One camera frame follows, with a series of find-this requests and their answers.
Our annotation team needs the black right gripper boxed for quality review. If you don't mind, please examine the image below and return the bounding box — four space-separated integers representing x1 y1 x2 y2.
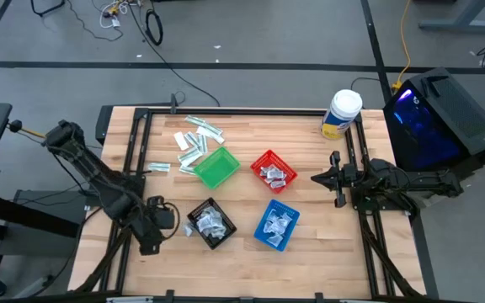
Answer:
311 150 348 209

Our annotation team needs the blue plastic basket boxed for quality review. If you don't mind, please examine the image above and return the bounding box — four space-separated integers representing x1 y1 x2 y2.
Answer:
253 199 301 253

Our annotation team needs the red plastic basket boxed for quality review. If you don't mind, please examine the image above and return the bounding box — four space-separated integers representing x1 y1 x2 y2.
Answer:
249 149 299 194

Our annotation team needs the black plastic basket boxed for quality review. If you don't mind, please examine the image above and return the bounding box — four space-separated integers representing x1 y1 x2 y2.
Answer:
186 197 238 251

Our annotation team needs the white container with blue band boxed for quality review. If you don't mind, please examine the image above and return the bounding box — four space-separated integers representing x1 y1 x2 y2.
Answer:
320 88 364 141

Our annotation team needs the green plastic basket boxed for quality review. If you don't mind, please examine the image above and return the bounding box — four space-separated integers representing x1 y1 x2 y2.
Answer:
193 146 242 191

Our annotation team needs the black power box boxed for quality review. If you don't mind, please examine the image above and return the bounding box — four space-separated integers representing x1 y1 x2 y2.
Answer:
94 104 115 146

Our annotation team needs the black computer tower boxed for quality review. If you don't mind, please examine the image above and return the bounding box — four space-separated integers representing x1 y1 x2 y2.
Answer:
382 66 485 178

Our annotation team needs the grey table leg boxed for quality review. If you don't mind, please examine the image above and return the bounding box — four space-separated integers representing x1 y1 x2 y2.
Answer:
418 0 485 35

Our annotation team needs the black stand base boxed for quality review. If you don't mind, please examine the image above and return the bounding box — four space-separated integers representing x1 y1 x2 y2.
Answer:
29 0 67 19

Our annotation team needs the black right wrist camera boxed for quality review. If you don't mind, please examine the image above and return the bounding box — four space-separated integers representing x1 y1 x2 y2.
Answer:
341 162 358 186

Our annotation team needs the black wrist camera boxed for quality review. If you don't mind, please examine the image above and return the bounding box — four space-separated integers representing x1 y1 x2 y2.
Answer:
341 162 358 186
153 208 176 231

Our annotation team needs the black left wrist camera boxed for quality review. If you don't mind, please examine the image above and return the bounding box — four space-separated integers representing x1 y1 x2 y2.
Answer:
153 208 176 231

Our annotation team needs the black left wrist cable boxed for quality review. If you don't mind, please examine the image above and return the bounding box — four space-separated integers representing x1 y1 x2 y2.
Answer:
161 201 182 242

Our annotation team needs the black aluminium rig frame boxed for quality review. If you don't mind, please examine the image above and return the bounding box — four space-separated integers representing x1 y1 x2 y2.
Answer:
67 104 429 303

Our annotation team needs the short black floor cable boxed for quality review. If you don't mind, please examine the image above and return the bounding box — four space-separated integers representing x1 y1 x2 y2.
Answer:
349 76 381 92

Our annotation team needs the yellow hanging cable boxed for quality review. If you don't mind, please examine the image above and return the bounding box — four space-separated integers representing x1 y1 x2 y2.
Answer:
395 0 413 92

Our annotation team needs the long black floor cable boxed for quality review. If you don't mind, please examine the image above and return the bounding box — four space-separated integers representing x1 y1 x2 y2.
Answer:
125 0 222 109

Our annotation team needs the yellow cable black knob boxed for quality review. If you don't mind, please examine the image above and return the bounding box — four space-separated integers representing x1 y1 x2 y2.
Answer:
8 119 48 140

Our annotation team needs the black coiled cable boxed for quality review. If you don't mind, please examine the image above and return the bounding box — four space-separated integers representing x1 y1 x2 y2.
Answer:
144 8 165 47

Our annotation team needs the thin black floor cable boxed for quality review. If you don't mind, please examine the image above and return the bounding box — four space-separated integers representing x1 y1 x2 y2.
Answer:
67 0 125 44

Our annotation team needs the white cable bundle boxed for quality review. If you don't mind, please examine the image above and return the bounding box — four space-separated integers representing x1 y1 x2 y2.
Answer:
98 1 123 30

